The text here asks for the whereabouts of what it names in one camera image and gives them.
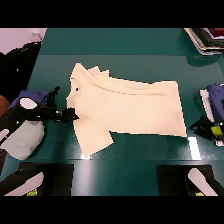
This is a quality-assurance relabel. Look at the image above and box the heap of black clothes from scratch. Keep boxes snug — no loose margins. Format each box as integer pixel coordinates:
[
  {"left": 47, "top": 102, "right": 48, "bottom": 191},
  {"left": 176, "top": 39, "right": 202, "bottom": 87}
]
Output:
[{"left": 0, "top": 40, "right": 43, "bottom": 103}]

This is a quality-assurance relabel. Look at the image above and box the brown garment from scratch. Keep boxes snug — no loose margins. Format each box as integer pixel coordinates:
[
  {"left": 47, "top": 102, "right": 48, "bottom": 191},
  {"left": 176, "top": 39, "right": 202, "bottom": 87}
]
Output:
[{"left": 0, "top": 94, "right": 10, "bottom": 117}]

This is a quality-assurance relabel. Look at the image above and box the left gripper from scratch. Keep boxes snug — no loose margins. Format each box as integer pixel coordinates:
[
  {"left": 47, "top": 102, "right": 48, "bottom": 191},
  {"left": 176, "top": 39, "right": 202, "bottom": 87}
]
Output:
[{"left": 61, "top": 107, "right": 81, "bottom": 123}]

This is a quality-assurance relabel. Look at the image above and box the purple-blue garment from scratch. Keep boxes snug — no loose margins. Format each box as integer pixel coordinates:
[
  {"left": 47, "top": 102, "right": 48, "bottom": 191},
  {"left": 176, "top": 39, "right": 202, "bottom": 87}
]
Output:
[{"left": 9, "top": 89, "right": 52, "bottom": 110}]

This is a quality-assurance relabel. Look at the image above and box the blue garment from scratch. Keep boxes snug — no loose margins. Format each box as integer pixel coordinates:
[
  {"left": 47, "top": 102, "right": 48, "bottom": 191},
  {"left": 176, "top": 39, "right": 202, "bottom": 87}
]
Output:
[{"left": 205, "top": 83, "right": 224, "bottom": 123}]

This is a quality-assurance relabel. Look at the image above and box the pale grey garment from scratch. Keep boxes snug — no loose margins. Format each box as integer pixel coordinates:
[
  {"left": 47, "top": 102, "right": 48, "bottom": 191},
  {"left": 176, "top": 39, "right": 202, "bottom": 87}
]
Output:
[{"left": 0, "top": 119, "right": 46, "bottom": 161}]

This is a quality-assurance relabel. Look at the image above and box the white garment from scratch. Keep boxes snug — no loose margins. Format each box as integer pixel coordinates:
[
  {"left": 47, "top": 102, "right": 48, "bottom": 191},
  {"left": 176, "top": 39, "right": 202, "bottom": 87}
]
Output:
[{"left": 199, "top": 88, "right": 216, "bottom": 124}]

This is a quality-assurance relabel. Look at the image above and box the cream shirt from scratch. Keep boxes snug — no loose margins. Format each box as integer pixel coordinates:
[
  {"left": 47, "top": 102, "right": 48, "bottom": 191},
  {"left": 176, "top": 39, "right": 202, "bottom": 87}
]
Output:
[{"left": 65, "top": 62, "right": 188, "bottom": 158}]

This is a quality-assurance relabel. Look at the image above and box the stack of folded clothes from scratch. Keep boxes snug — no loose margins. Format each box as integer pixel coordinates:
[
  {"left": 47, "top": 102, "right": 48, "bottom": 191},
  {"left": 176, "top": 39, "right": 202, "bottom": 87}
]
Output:
[{"left": 183, "top": 27, "right": 224, "bottom": 56}]

